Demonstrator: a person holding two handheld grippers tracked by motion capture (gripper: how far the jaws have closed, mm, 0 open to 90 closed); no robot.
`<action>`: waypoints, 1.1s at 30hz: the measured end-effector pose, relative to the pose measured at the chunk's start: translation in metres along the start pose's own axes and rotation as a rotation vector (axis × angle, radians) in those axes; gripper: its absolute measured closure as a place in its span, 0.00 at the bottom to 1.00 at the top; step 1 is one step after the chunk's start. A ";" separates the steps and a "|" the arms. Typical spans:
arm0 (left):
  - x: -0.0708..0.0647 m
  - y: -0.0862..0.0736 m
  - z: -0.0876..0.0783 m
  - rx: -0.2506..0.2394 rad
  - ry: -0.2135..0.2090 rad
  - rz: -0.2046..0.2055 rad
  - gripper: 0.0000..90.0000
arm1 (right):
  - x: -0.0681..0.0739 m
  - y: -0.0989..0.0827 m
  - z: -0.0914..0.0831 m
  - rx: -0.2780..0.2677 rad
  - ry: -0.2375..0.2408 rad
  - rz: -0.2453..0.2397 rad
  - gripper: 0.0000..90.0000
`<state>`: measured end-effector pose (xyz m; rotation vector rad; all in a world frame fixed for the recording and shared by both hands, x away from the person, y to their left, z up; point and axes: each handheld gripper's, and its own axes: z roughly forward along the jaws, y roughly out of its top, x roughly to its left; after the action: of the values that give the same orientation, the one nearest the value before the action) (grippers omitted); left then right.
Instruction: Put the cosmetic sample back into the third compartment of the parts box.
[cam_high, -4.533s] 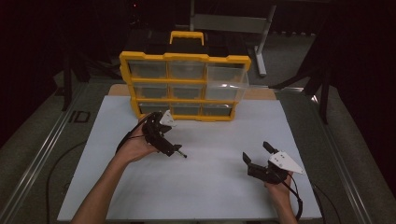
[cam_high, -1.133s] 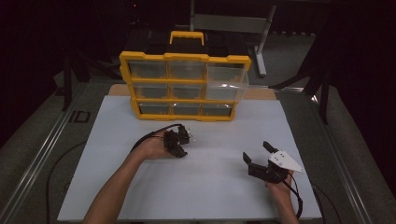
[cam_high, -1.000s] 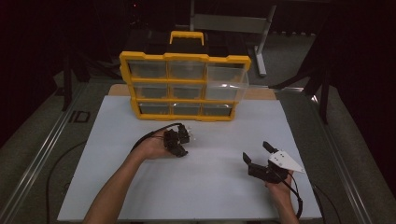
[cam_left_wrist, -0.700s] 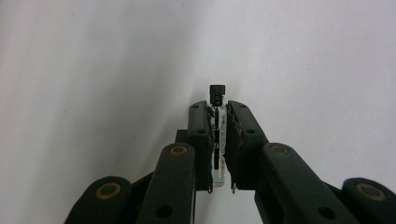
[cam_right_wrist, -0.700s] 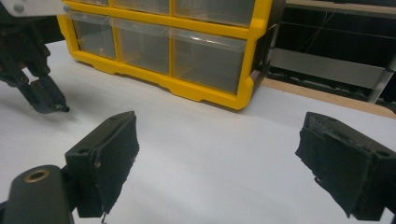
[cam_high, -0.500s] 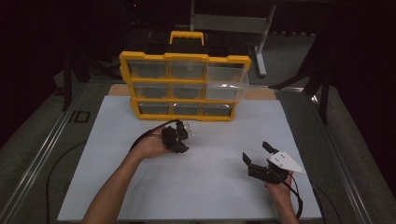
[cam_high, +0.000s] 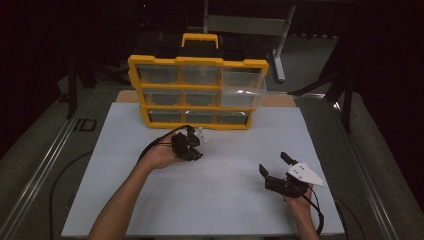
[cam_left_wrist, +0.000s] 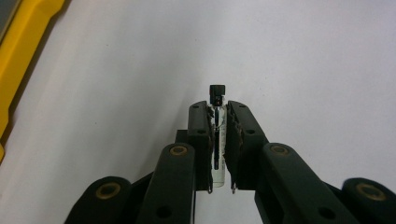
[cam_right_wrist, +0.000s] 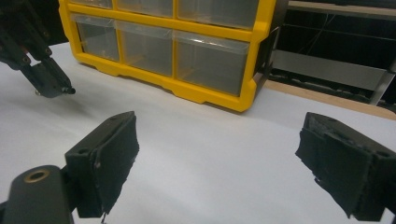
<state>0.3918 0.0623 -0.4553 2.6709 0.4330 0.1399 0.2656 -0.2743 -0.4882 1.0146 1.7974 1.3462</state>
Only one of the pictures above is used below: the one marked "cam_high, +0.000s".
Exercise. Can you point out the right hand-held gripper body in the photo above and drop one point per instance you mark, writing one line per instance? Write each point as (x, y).
(303, 175)

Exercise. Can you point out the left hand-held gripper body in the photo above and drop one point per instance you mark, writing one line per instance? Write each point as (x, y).
(180, 145)

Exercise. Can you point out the clear plastic pull-out drawer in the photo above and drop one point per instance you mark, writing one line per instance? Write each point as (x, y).
(241, 90)

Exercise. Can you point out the yellow and black organizer cabinet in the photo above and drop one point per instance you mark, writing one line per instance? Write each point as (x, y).
(200, 60)

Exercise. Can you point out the person's left hand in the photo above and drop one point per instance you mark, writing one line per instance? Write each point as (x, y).
(160, 155)

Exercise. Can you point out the person's right hand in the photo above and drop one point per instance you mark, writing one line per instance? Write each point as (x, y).
(301, 206)

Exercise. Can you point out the set of clear drawers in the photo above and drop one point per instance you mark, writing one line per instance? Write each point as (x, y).
(198, 98)

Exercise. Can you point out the white board sheet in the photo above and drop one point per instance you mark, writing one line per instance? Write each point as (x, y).
(216, 206)

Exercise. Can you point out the black stand legs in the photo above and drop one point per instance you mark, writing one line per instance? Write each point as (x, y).
(348, 110)

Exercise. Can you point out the black stand leg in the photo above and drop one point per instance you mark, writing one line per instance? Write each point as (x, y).
(71, 100)

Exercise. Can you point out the grey metal stand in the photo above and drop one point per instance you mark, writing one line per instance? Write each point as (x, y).
(243, 25)

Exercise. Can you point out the aluminium rail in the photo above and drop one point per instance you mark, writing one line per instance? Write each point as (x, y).
(40, 173)
(366, 186)

